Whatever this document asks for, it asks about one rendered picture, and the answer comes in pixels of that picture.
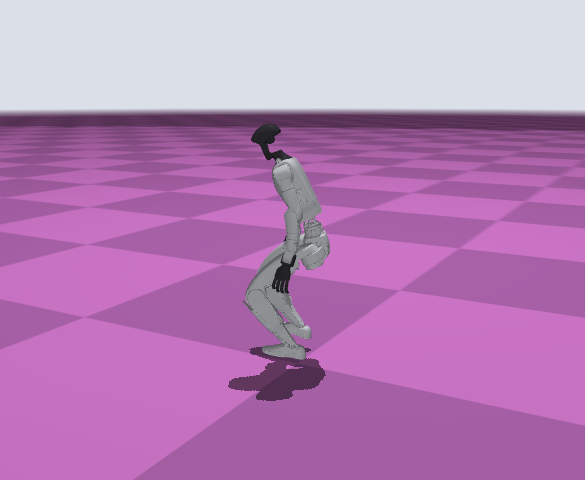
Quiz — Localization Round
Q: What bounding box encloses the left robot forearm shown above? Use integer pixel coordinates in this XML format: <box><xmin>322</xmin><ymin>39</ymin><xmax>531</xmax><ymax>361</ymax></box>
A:
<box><xmin>283</xmin><ymin>210</ymin><xmax>301</xmax><ymax>264</ymax></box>

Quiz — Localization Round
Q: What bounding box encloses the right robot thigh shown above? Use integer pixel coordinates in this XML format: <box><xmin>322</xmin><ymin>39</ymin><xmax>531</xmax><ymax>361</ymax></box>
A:
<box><xmin>257</xmin><ymin>233</ymin><xmax>305</xmax><ymax>287</ymax></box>

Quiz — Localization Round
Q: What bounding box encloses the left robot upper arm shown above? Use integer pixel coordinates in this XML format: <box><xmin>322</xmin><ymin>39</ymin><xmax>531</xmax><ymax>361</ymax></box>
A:
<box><xmin>273</xmin><ymin>164</ymin><xmax>303</xmax><ymax>222</ymax></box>

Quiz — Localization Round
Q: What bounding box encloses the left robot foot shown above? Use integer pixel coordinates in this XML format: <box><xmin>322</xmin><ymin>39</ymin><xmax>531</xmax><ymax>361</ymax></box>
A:
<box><xmin>262</xmin><ymin>342</ymin><xmax>306</xmax><ymax>360</ymax></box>

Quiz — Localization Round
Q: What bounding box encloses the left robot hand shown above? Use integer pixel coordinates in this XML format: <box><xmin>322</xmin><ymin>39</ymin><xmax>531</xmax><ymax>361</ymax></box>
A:
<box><xmin>272</xmin><ymin>254</ymin><xmax>296</xmax><ymax>293</ymax></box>

